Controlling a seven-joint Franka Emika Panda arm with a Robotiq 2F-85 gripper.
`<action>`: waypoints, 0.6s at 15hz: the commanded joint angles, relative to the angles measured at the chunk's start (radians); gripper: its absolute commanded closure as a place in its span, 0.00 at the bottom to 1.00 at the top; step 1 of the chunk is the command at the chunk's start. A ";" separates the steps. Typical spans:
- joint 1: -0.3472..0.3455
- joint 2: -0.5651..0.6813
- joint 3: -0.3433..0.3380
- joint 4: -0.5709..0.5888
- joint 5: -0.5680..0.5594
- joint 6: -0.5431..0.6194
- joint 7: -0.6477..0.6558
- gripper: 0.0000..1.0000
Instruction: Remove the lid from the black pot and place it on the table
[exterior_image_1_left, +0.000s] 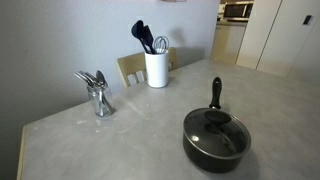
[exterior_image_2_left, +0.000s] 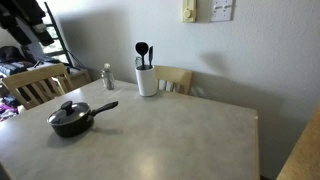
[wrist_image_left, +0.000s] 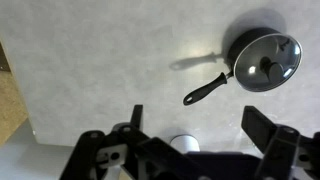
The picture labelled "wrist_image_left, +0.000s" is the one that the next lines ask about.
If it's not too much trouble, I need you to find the glass lid with black knob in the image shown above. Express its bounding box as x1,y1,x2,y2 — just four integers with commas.
233,32,303,93

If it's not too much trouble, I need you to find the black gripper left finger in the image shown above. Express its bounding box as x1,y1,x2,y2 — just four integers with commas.
59,104,202,180

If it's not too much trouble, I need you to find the black pot with handle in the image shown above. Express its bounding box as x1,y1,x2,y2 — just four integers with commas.
182,27,303,107

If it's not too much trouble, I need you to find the white round cylinder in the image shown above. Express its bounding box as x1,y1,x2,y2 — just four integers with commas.
169,134,201,155

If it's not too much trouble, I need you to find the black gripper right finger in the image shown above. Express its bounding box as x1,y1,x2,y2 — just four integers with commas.
240,105,320,180

